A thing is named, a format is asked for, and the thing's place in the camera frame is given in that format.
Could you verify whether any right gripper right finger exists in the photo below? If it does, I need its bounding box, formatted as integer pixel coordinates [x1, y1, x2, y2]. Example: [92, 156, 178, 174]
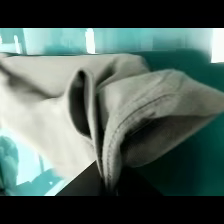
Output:
[116, 165, 165, 197]

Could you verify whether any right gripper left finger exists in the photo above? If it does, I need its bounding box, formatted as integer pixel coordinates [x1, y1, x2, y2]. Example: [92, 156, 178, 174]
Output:
[55, 160, 103, 197]

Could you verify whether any brown T-shirt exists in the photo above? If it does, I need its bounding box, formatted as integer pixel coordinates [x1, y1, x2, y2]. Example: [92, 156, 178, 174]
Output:
[0, 52, 224, 195]

